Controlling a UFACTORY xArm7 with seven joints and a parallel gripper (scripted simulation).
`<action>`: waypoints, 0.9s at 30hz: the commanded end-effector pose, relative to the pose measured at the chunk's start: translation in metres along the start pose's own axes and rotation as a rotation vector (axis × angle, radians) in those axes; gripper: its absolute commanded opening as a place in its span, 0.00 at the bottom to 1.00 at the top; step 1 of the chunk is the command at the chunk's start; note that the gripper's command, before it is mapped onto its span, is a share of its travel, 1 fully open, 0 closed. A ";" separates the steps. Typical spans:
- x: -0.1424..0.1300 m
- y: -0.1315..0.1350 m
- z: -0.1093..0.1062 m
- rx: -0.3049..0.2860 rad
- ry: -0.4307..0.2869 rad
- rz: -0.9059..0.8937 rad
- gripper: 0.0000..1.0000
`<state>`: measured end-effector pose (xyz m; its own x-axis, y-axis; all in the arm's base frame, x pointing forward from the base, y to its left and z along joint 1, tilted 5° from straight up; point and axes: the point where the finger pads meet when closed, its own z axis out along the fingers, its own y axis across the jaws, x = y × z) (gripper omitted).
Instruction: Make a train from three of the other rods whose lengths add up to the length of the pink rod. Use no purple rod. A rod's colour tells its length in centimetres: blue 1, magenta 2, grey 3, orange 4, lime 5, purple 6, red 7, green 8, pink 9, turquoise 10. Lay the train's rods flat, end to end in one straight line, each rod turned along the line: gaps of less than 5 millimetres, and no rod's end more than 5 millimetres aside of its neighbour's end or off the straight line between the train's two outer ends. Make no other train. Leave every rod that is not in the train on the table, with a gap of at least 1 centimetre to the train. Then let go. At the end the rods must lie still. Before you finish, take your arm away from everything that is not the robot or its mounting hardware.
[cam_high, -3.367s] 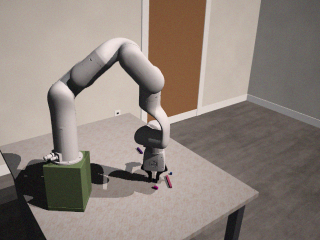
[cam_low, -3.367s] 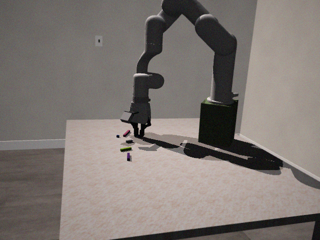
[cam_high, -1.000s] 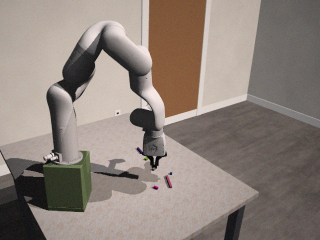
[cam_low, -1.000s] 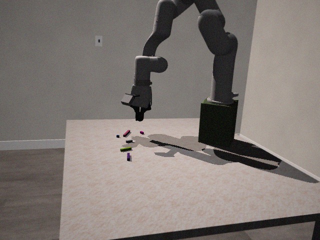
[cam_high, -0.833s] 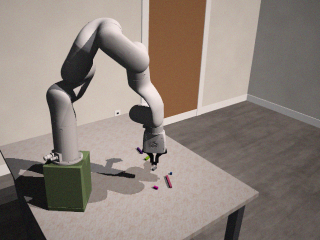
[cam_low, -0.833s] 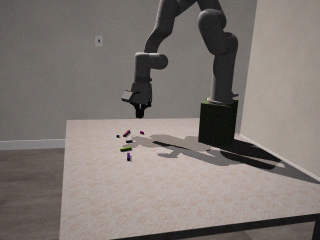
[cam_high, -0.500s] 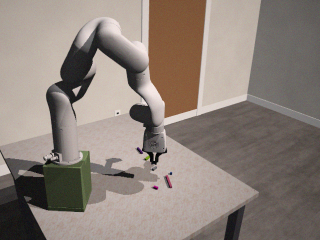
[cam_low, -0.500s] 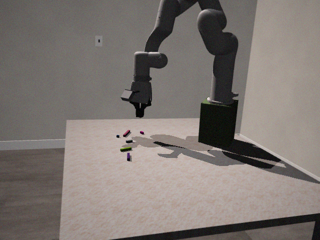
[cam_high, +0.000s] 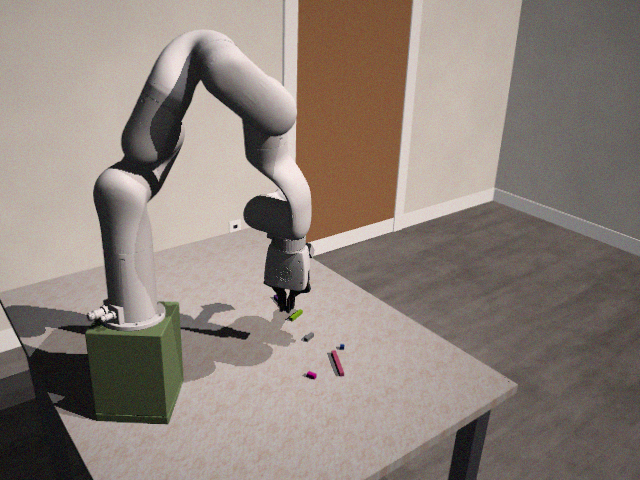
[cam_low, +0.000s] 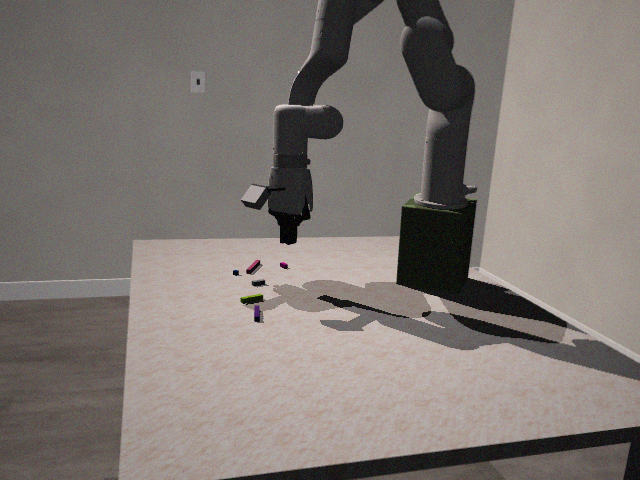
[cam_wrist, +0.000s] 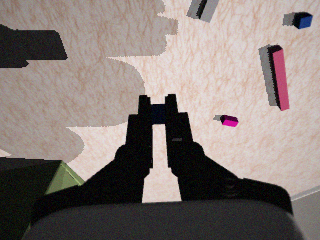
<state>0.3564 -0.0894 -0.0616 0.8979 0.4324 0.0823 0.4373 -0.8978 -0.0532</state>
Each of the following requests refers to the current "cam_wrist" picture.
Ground small blue cube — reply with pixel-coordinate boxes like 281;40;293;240
151;104;165;125
294;12;313;29

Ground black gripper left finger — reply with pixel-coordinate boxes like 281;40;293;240
30;95;153;228

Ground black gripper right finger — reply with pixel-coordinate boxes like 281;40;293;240
165;94;294;217

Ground magenta block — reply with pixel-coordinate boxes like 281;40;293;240
221;115;239;127

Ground pink rod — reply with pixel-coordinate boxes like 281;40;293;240
269;45;290;111

